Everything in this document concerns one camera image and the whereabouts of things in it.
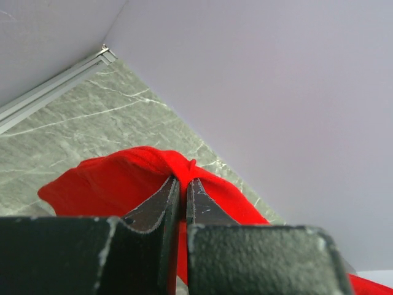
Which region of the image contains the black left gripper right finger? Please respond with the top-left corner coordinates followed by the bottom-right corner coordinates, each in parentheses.
top-left (186, 179), bottom-right (354, 294)

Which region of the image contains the red t shirt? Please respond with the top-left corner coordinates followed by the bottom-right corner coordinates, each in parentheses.
top-left (37, 146), bottom-right (393, 295)

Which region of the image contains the aluminium left table rail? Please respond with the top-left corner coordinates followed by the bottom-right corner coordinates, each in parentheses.
top-left (1, 45), bottom-right (117, 133)

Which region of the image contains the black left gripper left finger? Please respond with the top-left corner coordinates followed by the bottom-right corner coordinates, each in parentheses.
top-left (1, 177), bottom-right (180, 294)

